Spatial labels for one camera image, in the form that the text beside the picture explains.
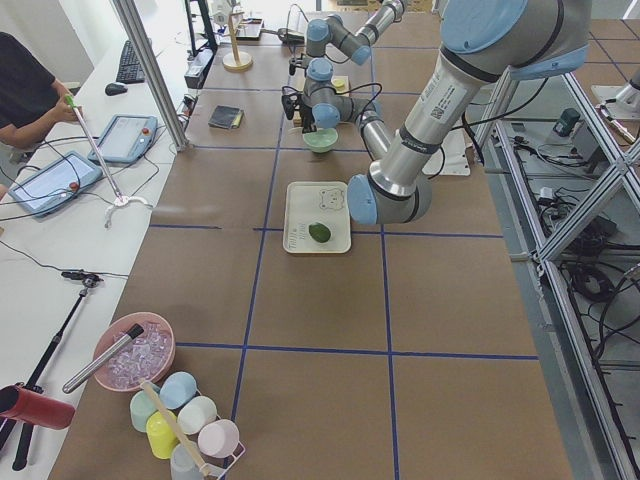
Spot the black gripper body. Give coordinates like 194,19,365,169
299,103,315,125

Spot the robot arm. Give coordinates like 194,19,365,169
301,0,592,225
306,0,407,65

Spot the light green bowl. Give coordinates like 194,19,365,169
302,128,339,154

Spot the pink bowl with ice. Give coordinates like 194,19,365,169
94,312,176,392

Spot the single lemon slice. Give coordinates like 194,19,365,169
331,76,349,92

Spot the wooden cutting board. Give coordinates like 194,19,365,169
292,75,351,127

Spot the metal scoop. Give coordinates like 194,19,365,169
261,27,305,45

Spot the white bear serving tray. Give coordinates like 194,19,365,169
283,181,351,254

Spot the wooden cup tree stand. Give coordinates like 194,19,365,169
222,13,253,73

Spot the far blue teach pendant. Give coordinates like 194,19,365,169
96,114,158,165

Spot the blue teach pendant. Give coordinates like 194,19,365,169
8,151,103,217
96,114,158,165

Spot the black keyboard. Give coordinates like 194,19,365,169
116,40,145,84

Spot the black computer mouse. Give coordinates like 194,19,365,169
104,82,128,96

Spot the near blue teach pendant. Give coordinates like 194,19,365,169
8,151,103,217

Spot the person in black shirt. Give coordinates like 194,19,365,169
1,32,77,150

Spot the blue cup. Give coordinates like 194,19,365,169
159,371,197,410

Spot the wooden stick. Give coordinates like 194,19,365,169
140,381,214,478

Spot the white cup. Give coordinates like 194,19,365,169
177,395,217,435

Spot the pink cup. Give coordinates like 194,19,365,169
197,419,240,458

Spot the green cup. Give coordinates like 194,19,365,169
129,390,157,433

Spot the yellow cup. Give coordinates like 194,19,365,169
146,411,179,460

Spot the grey cup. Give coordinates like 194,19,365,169
170,444,204,480

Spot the black tripod stick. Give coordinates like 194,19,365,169
1,270,103,471

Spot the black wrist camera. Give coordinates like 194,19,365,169
288,53,308,76
281,86,301,120

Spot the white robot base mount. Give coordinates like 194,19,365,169
423,129,471,176

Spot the aluminium frame post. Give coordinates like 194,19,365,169
112,0,189,152

